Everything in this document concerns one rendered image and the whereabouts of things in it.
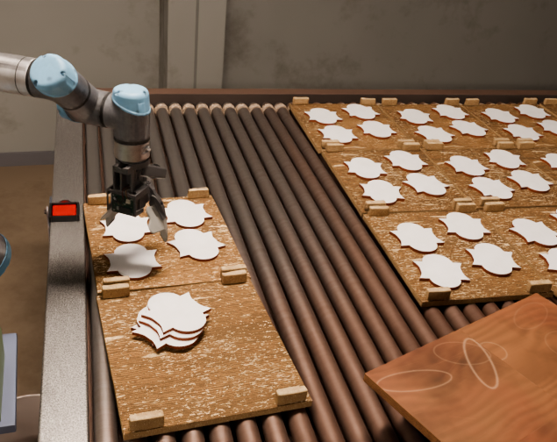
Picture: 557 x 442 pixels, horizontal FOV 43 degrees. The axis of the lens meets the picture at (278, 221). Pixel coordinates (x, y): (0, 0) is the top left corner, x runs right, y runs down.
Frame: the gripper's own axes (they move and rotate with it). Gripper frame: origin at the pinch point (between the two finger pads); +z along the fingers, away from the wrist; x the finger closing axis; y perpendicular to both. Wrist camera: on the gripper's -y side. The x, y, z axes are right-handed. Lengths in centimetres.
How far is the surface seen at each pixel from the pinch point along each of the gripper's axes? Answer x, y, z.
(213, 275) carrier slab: 18.1, -2.7, 7.9
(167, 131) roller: -31, -75, 9
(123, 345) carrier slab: 11.9, 27.6, 8.1
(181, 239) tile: 5.1, -12.2, 7.0
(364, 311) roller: 53, -8, 10
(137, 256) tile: -0.7, -0.7, 7.0
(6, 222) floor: -144, -125, 100
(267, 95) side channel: -12, -121, 6
